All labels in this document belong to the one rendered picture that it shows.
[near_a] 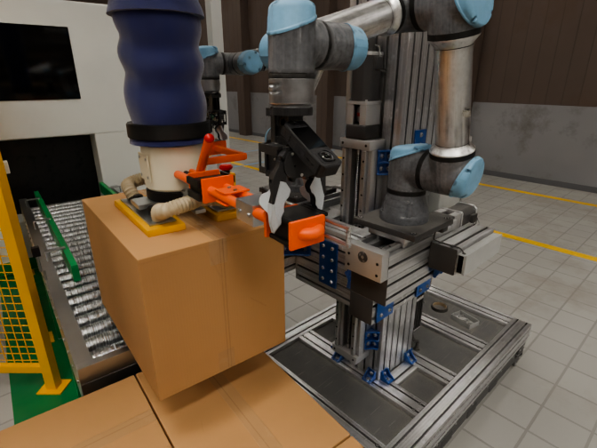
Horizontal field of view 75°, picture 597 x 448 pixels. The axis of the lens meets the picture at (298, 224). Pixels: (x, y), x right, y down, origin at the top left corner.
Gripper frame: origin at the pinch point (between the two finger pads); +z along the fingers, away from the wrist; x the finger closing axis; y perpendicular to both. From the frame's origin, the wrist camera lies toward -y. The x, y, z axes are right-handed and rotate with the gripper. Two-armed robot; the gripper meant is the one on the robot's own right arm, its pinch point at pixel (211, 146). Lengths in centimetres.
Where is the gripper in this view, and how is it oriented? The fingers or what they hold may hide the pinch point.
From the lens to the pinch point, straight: 158.3
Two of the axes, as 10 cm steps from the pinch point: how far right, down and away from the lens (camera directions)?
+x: 8.0, -2.1, 5.6
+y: 6.0, 2.9, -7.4
